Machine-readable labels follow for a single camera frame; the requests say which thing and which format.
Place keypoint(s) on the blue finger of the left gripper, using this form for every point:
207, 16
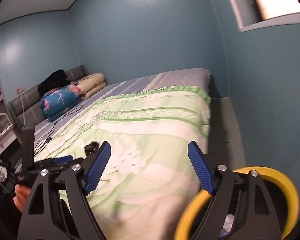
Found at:
62, 160

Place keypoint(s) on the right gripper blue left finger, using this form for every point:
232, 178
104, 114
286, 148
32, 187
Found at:
94, 165

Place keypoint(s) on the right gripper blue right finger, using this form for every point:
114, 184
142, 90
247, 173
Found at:
202, 167

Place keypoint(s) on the person's left hand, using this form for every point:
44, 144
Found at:
21, 194

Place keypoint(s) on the green floral quilt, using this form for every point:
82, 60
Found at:
148, 180

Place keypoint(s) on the blue floral folded blanket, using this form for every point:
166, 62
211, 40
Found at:
58, 101

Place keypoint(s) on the white desk lamp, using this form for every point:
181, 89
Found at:
5, 119

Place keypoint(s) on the beige folded blanket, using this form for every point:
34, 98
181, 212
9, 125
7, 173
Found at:
91, 84

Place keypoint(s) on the black clothing pile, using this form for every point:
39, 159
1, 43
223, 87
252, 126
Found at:
57, 79

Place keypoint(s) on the black tracking camera module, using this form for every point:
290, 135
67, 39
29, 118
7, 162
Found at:
27, 148

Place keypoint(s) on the wall power outlet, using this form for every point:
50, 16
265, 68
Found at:
19, 90

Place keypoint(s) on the window with brown frame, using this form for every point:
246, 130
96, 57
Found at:
258, 14

